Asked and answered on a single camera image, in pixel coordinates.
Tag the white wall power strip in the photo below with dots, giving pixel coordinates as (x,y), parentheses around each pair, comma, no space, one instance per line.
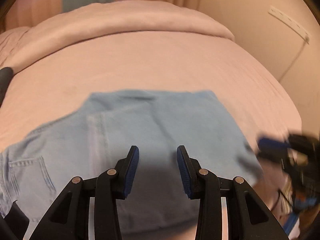
(291,23)

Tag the pink bed sheet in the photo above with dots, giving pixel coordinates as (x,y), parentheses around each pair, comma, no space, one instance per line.
(58,83)

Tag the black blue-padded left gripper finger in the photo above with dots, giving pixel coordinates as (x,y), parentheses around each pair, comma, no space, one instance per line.
(271,145)
(276,157)

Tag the light blue denim jeans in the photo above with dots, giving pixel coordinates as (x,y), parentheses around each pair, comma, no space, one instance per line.
(92,139)

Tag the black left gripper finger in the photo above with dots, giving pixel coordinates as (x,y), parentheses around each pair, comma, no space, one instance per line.
(247,215)
(68,216)

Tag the pink folded duvet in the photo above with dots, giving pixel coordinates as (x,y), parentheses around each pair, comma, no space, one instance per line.
(23,46)

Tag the rolled dark grey pants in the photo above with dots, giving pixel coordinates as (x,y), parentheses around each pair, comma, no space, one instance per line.
(6,75)

